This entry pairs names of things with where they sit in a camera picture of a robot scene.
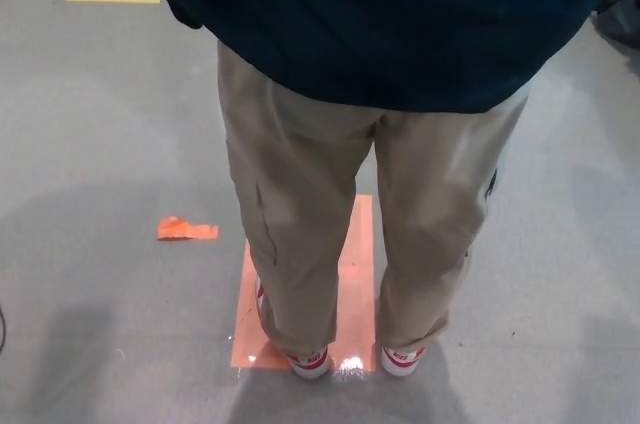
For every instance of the red white right sneaker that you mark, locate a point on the red white right sneaker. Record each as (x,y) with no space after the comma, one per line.
(402,359)

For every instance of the crumpled orange tape scrap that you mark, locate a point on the crumpled orange tape scrap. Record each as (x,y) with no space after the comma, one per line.
(187,230)

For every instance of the khaki trousers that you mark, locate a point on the khaki trousers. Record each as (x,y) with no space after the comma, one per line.
(300,169)

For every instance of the orange rectangular floor marker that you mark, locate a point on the orange rectangular floor marker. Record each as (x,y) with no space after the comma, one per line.
(357,254)

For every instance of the red white sneaker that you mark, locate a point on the red white sneaker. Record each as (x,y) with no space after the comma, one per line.
(402,359)
(312,363)

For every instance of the navy blue coat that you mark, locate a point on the navy blue coat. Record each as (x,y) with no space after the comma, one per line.
(380,19)

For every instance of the red white left sneaker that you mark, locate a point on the red white left sneaker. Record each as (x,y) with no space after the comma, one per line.
(312,363)

